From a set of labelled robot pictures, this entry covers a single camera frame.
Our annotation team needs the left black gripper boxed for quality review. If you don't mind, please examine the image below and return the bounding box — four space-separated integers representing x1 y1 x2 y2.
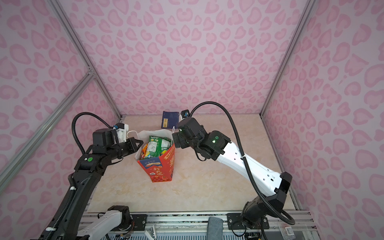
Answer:
107 137 144 161

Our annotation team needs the red white paper bag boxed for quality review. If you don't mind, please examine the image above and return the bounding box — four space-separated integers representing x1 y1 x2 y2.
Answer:
135 130 176 183

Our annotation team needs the green spring tea packet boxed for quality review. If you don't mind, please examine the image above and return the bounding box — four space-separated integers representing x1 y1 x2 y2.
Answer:
144 136 172 159

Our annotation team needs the pink Fox's candy packet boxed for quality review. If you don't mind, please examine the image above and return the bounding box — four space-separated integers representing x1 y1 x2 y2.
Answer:
140 144 148 160

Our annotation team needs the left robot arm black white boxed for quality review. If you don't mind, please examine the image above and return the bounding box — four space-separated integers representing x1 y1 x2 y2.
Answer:
39 126 144 240

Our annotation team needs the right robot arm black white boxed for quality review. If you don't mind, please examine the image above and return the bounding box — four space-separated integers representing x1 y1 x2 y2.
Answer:
173 117 296 229

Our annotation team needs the grey cloth roll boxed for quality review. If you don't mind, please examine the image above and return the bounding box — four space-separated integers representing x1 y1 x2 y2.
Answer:
206 217 224 240

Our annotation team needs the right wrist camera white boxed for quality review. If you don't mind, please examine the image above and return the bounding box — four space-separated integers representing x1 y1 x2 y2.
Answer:
181 110 191 119

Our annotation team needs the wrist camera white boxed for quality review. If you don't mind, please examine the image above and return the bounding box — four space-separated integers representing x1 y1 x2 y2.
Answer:
113 123 129 144
181 110 191 119

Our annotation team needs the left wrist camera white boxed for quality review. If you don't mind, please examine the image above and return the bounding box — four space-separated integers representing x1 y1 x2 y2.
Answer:
113 123 129 144

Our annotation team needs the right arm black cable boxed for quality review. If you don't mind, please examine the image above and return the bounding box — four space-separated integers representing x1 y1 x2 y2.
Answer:
188 101 296 226

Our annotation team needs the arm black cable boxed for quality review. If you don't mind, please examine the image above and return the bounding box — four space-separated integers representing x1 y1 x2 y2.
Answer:
71 111 112 154
188 101 296 226

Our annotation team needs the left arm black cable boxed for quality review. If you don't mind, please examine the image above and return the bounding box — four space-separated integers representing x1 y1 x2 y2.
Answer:
71 111 112 154

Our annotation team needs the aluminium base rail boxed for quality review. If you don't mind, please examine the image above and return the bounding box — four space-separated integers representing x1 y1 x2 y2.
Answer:
77 209 320 240

